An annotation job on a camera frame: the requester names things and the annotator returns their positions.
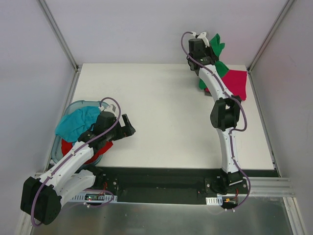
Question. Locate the green t shirt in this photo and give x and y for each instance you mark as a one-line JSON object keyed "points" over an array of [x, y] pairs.
{"points": [[217, 47]]}

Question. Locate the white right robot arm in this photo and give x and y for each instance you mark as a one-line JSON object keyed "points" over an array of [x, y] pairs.
{"points": [[225, 113]]}

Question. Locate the aluminium frame post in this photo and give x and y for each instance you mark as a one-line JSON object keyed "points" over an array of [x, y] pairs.
{"points": [[57, 32], [278, 21]]}

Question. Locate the left white cable duct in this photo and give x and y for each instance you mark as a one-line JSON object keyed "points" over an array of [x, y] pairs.
{"points": [[93, 197]]}

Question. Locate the red t shirt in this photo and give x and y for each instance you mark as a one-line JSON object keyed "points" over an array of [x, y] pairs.
{"points": [[67, 146]]}

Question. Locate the folded magenta t shirt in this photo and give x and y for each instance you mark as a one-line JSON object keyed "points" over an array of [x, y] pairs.
{"points": [[235, 81]]}

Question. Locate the right aluminium frame post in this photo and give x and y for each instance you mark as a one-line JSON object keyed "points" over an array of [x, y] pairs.
{"points": [[278, 21]]}

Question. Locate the teal t shirt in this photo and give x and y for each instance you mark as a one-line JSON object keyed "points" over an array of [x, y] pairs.
{"points": [[71, 126]]}

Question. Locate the white cable duct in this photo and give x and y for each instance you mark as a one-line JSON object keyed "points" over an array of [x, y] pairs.
{"points": [[93, 197], [214, 201]]}

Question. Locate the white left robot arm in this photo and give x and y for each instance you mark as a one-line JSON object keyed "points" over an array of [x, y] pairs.
{"points": [[44, 197]]}

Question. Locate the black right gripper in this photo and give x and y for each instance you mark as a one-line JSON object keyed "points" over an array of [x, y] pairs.
{"points": [[210, 52]]}

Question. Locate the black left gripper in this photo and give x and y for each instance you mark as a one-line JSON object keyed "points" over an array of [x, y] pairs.
{"points": [[122, 129]]}

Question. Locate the right white cable duct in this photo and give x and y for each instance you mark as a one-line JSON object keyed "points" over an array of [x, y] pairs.
{"points": [[214, 201]]}

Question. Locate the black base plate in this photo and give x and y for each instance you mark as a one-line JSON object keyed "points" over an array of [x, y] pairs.
{"points": [[158, 185]]}

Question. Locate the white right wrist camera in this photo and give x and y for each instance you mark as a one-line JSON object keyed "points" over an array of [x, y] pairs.
{"points": [[202, 36]]}

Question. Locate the left aluminium frame post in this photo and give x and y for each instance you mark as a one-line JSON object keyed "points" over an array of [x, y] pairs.
{"points": [[57, 32]]}

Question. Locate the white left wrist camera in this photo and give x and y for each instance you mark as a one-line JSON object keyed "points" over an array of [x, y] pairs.
{"points": [[110, 108]]}

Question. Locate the folded grey t shirt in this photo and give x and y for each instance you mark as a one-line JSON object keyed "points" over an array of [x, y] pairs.
{"points": [[207, 92]]}

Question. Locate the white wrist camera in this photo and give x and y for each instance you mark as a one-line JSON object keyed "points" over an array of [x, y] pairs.
{"points": [[202, 36], [110, 108]]}

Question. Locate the aluminium front rail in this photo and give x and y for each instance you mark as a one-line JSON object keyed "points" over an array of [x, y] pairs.
{"points": [[271, 187]]}

